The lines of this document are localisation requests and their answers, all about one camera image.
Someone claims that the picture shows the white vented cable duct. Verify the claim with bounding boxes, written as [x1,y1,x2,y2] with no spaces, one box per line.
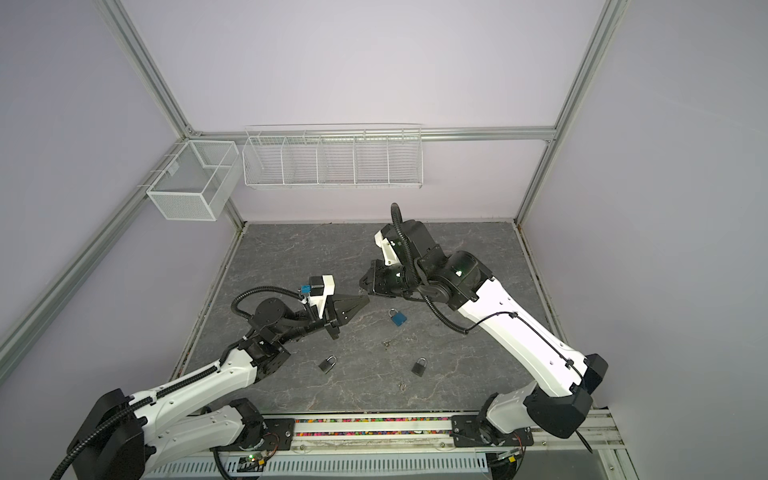
[134,452,490,480]

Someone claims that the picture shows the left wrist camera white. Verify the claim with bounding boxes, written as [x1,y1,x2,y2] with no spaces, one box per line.
[300,275,335,319]

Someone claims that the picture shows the aluminium frame rails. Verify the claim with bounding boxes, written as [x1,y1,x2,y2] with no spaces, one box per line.
[0,0,631,385]

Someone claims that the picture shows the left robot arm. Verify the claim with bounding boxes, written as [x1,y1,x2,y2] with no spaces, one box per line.
[51,275,370,479]

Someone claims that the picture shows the dark grey padlock right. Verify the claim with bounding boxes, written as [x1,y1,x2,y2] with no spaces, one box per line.
[411,357,428,377]

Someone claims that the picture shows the white mesh box basket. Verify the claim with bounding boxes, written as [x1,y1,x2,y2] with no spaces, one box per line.
[147,140,243,221]

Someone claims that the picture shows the white wire shelf basket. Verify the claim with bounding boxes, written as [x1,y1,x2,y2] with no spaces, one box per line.
[242,123,424,189]

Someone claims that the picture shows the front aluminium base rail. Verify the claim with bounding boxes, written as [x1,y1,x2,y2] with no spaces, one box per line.
[116,409,626,460]

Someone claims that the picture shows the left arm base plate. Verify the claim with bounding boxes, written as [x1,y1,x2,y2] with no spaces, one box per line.
[219,417,296,452]

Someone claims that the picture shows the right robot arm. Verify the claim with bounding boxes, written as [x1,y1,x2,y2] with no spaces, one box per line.
[360,204,608,445]

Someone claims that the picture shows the silver padlock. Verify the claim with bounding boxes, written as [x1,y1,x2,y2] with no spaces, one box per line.
[318,355,338,374]

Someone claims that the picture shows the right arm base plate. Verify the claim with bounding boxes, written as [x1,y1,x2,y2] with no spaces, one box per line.
[450,415,534,448]

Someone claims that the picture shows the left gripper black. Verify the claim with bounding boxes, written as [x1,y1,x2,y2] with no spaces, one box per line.
[277,293,369,345]

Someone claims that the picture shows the blue padlock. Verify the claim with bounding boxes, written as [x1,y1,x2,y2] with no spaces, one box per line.
[389,309,407,327]

